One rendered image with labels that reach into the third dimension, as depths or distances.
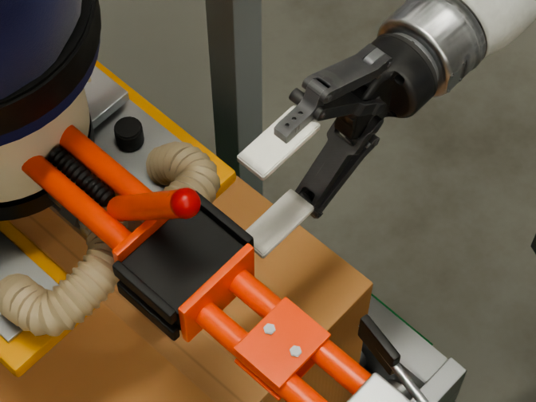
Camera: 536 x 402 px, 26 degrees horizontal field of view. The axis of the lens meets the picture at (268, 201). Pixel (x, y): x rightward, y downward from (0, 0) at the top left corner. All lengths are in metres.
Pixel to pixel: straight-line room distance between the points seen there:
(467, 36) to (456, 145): 1.46
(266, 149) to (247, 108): 0.97
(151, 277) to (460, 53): 0.35
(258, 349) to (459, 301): 1.44
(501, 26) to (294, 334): 0.36
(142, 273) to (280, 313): 0.12
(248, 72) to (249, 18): 0.13
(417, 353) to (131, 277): 0.76
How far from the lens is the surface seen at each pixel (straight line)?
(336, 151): 1.07
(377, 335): 0.93
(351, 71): 0.98
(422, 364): 1.63
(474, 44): 1.08
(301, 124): 0.94
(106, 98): 1.17
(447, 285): 2.35
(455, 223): 2.42
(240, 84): 1.83
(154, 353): 1.24
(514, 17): 1.11
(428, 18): 1.07
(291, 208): 1.07
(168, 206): 0.87
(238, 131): 1.93
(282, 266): 1.28
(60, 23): 0.91
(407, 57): 1.05
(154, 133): 1.17
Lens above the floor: 2.09
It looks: 60 degrees down
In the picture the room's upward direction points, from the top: straight up
